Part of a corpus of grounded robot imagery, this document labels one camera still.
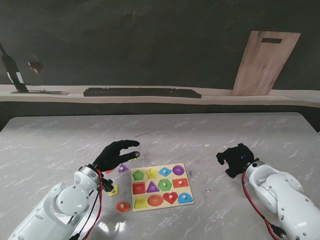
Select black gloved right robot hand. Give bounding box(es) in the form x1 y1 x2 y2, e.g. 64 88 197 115
215 142 260 179

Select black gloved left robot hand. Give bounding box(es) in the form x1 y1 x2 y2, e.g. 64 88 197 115
92 139 141 172

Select wooden shape puzzle board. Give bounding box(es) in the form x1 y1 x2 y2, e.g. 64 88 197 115
130 163 195 213

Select blue diamond puzzle piece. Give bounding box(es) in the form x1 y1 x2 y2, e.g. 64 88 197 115
158 166 173 177

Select orange rectangle puzzle piece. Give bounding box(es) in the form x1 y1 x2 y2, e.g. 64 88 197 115
172 177 189 189

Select green hexagon puzzle piece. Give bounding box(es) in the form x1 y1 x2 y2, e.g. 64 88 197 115
157 178 174 193

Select blue semicircle puzzle piece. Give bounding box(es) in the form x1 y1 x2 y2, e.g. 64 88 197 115
177 193 195 205

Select red heart puzzle piece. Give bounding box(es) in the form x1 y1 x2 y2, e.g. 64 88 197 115
162 192 179 206

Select yellow trapezoid puzzle piece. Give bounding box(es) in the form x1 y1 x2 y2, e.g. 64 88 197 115
107 184 119 197

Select orange oval puzzle piece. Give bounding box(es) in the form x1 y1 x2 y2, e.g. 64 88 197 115
115 201 131 213

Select wooden cutting board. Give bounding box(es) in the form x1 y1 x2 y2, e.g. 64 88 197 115
231 30 302 97

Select long black tray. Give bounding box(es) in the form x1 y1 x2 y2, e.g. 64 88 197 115
83 87 202 99

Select light wooden shelf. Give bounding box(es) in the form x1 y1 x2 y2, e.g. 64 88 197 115
0 84 320 108

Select wine glass with red wine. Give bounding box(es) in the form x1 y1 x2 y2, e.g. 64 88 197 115
27 53 50 93

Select dark wine bottle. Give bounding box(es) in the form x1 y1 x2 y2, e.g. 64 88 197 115
0 43 30 93

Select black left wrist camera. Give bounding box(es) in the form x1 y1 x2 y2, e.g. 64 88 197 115
101 177 115 193

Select red cable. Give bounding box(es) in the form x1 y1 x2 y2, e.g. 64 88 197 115
84 169 105 240
241 171 285 238

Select black cable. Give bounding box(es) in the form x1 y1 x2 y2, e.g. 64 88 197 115
71 189 102 240

